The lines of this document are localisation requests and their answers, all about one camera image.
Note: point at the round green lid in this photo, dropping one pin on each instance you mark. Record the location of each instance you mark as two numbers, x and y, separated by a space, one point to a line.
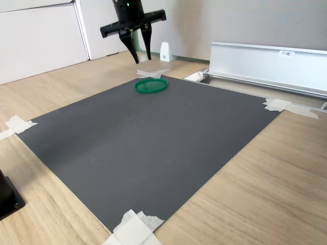
150 86

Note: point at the narrow white board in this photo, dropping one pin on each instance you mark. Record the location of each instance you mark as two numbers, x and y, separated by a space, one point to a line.
102 46

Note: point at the dark grey mat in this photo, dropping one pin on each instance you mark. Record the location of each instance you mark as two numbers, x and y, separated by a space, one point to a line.
153 153

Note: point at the small white bracket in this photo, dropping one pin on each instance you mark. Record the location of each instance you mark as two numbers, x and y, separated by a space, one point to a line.
165 52

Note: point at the grey partition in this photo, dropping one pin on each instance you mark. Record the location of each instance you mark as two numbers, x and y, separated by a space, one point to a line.
230 23

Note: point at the white masking tape piece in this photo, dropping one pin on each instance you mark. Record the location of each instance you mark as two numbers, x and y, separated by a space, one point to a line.
278 105
132 229
18 125
153 73

